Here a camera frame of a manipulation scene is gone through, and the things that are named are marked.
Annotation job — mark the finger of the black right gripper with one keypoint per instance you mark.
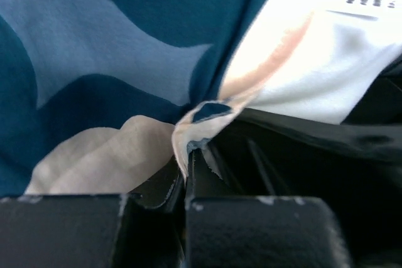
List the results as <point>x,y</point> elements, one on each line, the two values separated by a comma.
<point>355,167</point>

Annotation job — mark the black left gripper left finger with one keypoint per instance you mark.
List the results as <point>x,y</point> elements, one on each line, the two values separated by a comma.
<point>135,229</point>

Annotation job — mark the blue cartoon print pillowcase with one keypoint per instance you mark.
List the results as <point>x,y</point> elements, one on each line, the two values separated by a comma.
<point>91,90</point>

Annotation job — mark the white pillow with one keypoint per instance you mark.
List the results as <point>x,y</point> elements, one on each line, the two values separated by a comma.
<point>302,60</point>

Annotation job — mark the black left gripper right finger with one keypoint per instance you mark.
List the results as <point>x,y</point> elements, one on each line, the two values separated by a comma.
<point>227,230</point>

